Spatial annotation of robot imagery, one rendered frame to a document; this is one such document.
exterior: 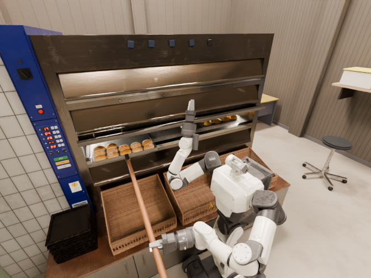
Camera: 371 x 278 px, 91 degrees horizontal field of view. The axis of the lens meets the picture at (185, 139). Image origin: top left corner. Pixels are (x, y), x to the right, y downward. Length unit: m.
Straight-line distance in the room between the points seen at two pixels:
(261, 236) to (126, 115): 1.24
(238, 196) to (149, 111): 1.01
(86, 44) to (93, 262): 1.58
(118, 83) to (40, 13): 4.11
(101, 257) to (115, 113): 1.14
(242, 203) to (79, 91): 1.27
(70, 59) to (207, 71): 1.05
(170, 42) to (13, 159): 1.42
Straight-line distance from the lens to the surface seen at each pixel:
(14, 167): 1.82
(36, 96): 1.53
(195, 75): 1.69
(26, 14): 5.52
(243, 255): 0.87
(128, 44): 1.49
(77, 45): 1.48
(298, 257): 2.64
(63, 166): 1.74
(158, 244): 1.02
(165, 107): 1.65
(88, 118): 1.58
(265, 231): 0.93
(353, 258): 2.94
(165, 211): 1.93
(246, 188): 1.02
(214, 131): 2.01
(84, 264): 1.85
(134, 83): 1.52
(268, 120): 5.33
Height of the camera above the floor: 2.09
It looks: 29 degrees down
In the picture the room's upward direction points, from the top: 1 degrees counter-clockwise
